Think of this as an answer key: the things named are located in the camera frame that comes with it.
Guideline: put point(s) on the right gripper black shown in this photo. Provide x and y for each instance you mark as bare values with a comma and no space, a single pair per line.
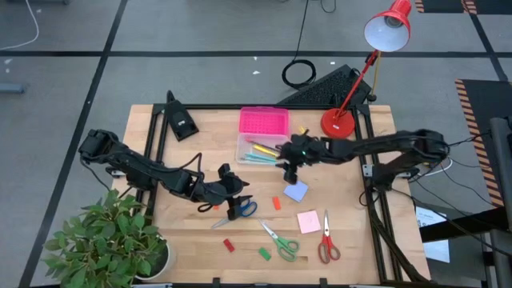
300,154

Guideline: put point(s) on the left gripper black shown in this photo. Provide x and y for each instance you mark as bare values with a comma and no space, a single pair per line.
220,190

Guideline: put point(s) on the bright teal pencil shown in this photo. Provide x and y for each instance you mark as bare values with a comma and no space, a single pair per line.
260,156

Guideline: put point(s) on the brown pencil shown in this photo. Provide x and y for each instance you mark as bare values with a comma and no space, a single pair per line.
256,143

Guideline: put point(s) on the blue sticky note pad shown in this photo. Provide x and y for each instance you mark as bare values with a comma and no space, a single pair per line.
298,193

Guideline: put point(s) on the red eraser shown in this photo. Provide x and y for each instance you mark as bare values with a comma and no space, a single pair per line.
229,245

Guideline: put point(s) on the green eraser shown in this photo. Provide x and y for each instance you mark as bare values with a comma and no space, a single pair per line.
265,254

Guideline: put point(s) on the pink sticky note pad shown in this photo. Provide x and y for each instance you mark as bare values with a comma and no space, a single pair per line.
308,222

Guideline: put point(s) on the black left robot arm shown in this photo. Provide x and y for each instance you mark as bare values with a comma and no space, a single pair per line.
140,170

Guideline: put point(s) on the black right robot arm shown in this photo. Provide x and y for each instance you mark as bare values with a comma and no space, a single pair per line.
392,146

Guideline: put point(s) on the pink lid clear pencil box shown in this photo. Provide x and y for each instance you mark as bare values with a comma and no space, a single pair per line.
264,122

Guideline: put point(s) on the red desk lamp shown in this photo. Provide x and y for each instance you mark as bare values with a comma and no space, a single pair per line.
338,124

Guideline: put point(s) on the black keyboard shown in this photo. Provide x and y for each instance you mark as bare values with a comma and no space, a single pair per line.
324,90

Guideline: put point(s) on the black wedge-shaped stand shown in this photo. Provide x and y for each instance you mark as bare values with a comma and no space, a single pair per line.
182,120

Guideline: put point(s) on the green potted plant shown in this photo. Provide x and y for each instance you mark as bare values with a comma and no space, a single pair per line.
104,236

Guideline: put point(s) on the white paper sheet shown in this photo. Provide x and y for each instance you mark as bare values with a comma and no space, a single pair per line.
436,248

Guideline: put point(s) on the black stand beam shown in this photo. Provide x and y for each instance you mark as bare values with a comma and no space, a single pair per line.
460,228

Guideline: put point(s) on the large hazard-striped black mat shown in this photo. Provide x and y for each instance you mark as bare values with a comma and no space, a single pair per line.
484,104

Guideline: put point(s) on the small hazard-striped black mat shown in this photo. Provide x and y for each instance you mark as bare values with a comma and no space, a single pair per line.
444,5

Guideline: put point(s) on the black aluminium table frame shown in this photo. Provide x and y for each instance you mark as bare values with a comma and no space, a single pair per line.
224,106

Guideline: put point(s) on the black frame clamp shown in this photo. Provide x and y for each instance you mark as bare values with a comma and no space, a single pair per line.
323,281
216,281

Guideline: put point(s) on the grey metal post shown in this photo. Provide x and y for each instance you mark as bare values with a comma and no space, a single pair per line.
503,180

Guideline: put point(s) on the grey floor bracket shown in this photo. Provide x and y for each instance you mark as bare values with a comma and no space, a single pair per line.
11,88

